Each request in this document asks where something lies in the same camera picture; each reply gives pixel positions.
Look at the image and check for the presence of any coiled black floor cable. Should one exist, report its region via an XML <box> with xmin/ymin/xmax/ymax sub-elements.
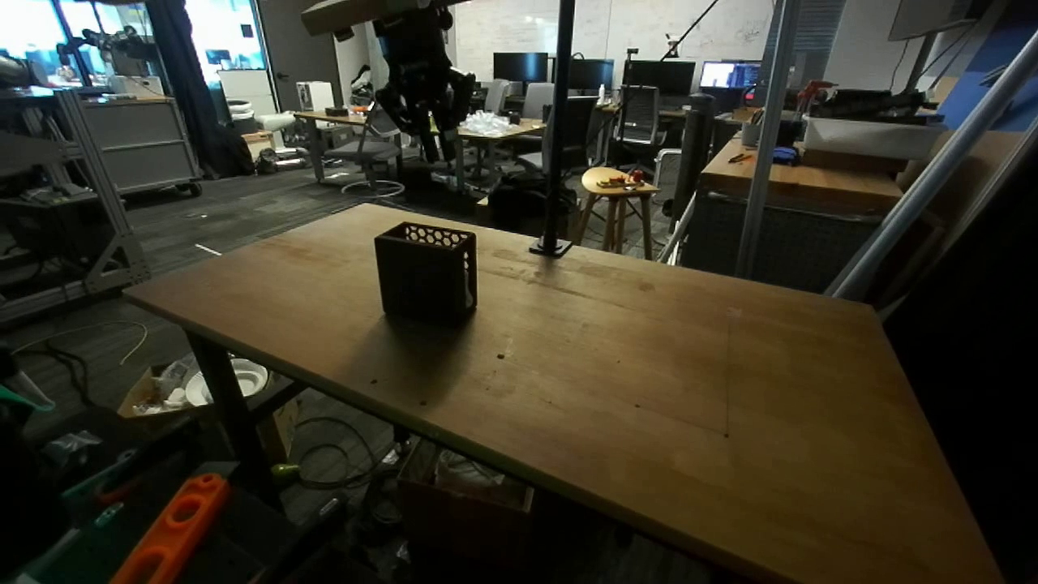
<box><xmin>283</xmin><ymin>413</ymin><xmax>380</xmax><ymax>495</ymax></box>

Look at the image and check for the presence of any white round bowl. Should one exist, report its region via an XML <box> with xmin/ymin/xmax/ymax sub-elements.
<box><xmin>178</xmin><ymin>355</ymin><xmax>272</xmax><ymax>413</ymax></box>

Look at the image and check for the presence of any orange plastic holder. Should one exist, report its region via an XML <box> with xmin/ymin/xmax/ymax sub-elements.
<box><xmin>107</xmin><ymin>471</ymin><xmax>232</xmax><ymax>584</ymax></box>

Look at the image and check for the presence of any black metal table leg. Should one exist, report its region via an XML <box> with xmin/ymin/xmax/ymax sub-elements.
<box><xmin>178</xmin><ymin>327</ymin><xmax>284</xmax><ymax>504</ymax></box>

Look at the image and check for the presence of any long wooden office desk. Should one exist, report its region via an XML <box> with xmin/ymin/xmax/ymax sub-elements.
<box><xmin>288</xmin><ymin>104</ymin><xmax>550</xmax><ymax>188</ymax></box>

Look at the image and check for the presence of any brown cardboard box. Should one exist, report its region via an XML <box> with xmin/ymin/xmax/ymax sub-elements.
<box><xmin>397</xmin><ymin>438</ymin><xmax>537</xmax><ymax>568</ymax></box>

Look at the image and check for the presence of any black vertical stand pole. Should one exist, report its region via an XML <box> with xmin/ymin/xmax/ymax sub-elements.
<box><xmin>530</xmin><ymin>0</ymin><xmax>581</xmax><ymax>262</ymax></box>

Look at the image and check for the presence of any grey drawer cabinet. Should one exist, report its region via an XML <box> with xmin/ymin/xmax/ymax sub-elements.
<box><xmin>77</xmin><ymin>94</ymin><xmax>208</xmax><ymax>200</ymax></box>

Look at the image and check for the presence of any black perforated box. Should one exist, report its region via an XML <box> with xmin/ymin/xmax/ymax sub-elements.
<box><xmin>368</xmin><ymin>221</ymin><xmax>483</xmax><ymax>327</ymax></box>

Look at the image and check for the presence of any upright aluminium pole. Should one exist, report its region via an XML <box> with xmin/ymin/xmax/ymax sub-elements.
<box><xmin>733</xmin><ymin>0</ymin><xmax>802</xmax><ymax>275</ymax></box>

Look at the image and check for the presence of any olive wrist camera block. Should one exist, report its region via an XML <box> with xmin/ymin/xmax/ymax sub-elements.
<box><xmin>297</xmin><ymin>0</ymin><xmax>438</xmax><ymax>39</ymax></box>

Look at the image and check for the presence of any dark computer monitor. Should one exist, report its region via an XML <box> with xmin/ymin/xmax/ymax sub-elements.
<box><xmin>620</xmin><ymin>57</ymin><xmax>701</xmax><ymax>104</ymax></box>
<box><xmin>490</xmin><ymin>50</ymin><xmax>555</xmax><ymax>87</ymax></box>

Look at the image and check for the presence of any slanted aluminium pole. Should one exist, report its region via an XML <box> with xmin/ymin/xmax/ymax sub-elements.
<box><xmin>823</xmin><ymin>29</ymin><xmax>1038</xmax><ymax>306</ymax></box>

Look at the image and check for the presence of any grey office chair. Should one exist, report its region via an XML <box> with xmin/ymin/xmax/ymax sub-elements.
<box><xmin>612</xmin><ymin>81</ymin><xmax>665</xmax><ymax>153</ymax></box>

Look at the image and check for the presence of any lit blue screen monitor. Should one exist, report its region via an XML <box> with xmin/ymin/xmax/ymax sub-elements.
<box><xmin>694</xmin><ymin>58</ymin><xmax>765</xmax><ymax>99</ymax></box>

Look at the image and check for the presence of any wooden top workbench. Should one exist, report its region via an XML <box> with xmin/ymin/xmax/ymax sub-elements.
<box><xmin>687</xmin><ymin>131</ymin><xmax>909</xmax><ymax>294</ymax></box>

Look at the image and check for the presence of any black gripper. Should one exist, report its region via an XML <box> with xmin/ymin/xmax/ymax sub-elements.
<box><xmin>368</xmin><ymin>4</ymin><xmax>470</xmax><ymax>144</ymax></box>

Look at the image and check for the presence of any open cardboard box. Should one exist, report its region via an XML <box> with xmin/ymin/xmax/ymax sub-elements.
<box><xmin>112</xmin><ymin>361</ymin><xmax>224</xmax><ymax>438</ymax></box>

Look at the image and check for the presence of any round wooden stool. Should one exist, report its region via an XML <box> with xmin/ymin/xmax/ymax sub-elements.
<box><xmin>566</xmin><ymin>161</ymin><xmax>661</xmax><ymax>262</ymax></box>

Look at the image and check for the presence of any grey metal shelf rack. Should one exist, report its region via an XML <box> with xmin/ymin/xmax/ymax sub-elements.
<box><xmin>0</xmin><ymin>87</ymin><xmax>153</xmax><ymax>331</ymax></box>

